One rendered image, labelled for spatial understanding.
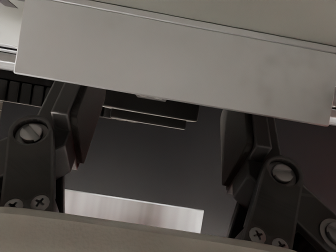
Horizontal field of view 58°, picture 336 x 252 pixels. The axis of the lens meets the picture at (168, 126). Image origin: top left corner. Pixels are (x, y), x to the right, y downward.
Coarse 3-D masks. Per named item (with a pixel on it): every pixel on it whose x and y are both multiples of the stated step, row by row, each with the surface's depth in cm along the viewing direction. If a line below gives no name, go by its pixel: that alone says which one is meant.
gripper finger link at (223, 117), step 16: (224, 112) 13; (240, 112) 11; (224, 128) 13; (240, 128) 10; (256, 128) 10; (272, 128) 11; (224, 144) 12; (240, 144) 10; (256, 144) 9; (272, 144) 10; (224, 160) 12; (240, 160) 10; (256, 160) 10; (224, 176) 11; (240, 176) 10; (256, 176) 9; (240, 192) 10; (304, 192) 9; (304, 208) 9; (320, 208) 9; (304, 224) 9; (320, 224) 9; (320, 240) 8
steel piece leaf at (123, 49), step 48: (48, 0) 8; (48, 48) 8; (96, 48) 8; (144, 48) 8; (192, 48) 8; (240, 48) 8; (288, 48) 8; (192, 96) 8; (240, 96) 8; (288, 96) 8
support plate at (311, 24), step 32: (96, 0) 8; (128, 0) 7; (160, 0) 7; (192, 0) 7; (224, 0) 7; (256, 0) 6; (288, 0) 6; (320, 0) 6; (0, 32) 14; (288, 32) 8; (320, 32) 7
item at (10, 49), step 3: (0, 45) 18; (3, 45) 18; (6, 45) 17; (9, 45) 17; (12, 45) 17; (0, 48) 19; (3, 48) 19; (6, 48) 19; (9, 48) 19; (12, 48) 19; (15, 48) 18; (6, 51) 20; (9, 51) 20; (12, 51) 19; (15, 51) 19
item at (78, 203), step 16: (64, 192) 19; (80, 192) 19; (80, 208) 19; (96, 208) 19; (112, 208) 19; (128, 208) 19; (144, 208) 19; (160, 208) 19; (176, 208) 19; (192, 208) 19; (144, 224) 19; (160, 224) 19; (176, 224) 19; (192, 224) 19
